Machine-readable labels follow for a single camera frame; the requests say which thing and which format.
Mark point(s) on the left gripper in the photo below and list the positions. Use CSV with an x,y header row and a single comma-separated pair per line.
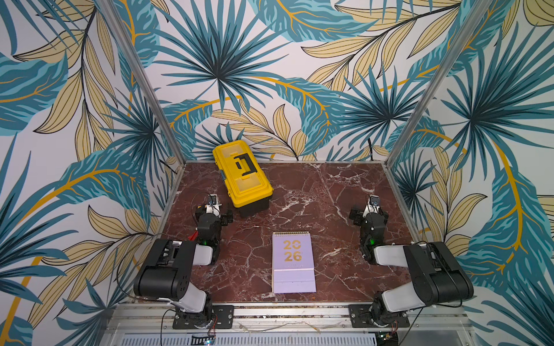
x,y
226,218

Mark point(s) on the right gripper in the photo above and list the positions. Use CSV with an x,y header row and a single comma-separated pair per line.
x,y
355,215

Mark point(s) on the purple calendar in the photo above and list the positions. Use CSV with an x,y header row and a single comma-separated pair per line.
x,y
293,268

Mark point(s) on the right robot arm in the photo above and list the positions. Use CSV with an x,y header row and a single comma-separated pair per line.
x,y
436,276

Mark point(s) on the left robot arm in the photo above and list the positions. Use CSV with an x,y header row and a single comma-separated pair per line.
x,y
166,273

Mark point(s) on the yellow plastic toolbox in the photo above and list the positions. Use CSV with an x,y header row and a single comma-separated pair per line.
x,y
247,185

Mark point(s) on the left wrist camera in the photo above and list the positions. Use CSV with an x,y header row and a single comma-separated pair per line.
x,y
213,205

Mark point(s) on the red handled tool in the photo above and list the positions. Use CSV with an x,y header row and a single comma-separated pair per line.
x,y
193,236

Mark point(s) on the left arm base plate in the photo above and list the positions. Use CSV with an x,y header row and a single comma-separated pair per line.
x,y
219,317

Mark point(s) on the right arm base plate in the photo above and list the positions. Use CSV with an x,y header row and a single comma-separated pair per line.
x,y
373,315

